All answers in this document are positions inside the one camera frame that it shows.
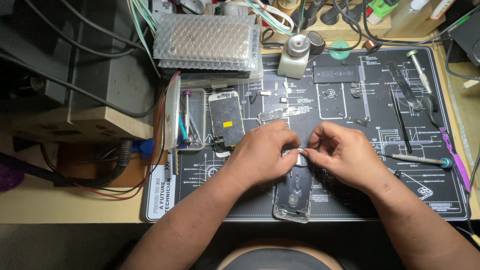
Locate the person's left hand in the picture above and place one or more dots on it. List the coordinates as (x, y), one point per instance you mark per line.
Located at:
(262, 155)

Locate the clear plastic tool tray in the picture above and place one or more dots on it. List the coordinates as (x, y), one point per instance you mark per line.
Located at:
(195, 120)

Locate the bubble wrapped phone part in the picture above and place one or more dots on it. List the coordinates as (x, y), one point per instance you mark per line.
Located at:
(206, 41)

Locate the phone screen assembly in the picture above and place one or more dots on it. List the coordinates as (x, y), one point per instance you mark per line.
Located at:
(226, 122)

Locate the small silver phone component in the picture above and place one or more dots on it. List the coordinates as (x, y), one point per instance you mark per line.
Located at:
(300, 151)

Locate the green tape roll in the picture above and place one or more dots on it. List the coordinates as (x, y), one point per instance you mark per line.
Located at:
(339, 50)

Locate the clear plastic tray lid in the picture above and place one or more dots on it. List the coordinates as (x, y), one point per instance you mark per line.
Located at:
(171, 112)

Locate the small black flex bracket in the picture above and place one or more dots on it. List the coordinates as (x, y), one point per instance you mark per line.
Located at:
(359, 121)

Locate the teal capped screwdriver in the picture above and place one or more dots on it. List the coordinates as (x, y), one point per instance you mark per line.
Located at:
(416, 159)

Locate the black tweezers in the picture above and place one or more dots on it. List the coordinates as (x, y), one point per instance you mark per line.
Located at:
(400, 120)

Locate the phone logic board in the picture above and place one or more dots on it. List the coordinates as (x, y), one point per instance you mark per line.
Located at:
(277, 114)

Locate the white solvent dispenser bottle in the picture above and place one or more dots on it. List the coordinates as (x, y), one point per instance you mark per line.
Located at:
(294, 56)

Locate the wooden tool holder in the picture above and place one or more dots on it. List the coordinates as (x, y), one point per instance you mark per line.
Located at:
(360, 18)

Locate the grey equipment box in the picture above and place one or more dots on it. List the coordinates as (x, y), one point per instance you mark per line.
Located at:
(75, 67)

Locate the person's right hand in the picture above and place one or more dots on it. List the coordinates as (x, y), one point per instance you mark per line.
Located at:
(347, 155)

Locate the clear plastic pry tool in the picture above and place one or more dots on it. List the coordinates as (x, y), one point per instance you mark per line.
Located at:
(403, 84)

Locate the black phone battery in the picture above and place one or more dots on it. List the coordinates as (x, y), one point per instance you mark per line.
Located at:
(336, 73)

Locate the black printed repair mat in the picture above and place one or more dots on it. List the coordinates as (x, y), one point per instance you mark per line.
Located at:
(337, 112)

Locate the person's black shirt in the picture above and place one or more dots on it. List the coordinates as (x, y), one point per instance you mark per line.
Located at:
(275, 260)

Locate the silver phone housing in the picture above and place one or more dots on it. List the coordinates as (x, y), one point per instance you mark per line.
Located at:
(294, 195)

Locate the purple capped screwdriver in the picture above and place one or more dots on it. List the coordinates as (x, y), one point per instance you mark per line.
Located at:
(186, 116)

